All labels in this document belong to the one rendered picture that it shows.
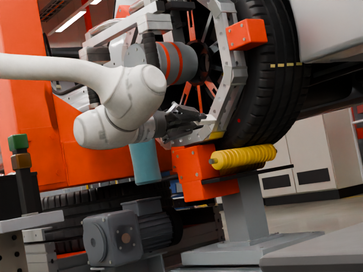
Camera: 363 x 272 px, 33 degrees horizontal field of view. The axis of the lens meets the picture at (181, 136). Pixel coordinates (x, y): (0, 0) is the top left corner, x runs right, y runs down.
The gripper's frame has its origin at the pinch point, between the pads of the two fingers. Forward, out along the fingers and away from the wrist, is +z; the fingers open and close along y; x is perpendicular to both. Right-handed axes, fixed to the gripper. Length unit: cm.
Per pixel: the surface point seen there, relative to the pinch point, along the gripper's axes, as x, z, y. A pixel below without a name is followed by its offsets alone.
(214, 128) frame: 3.6, 9.8, -6.3
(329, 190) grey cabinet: 168, 413, -239
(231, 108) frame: 3.6, 13.6, 0.5
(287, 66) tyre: 1.5, 27.6, 16.4
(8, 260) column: 3, -50, -45
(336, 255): -78, -53, 36
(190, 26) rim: 38.8, 19.6, 10.0
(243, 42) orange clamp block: 5.0, 8.9, 22.2
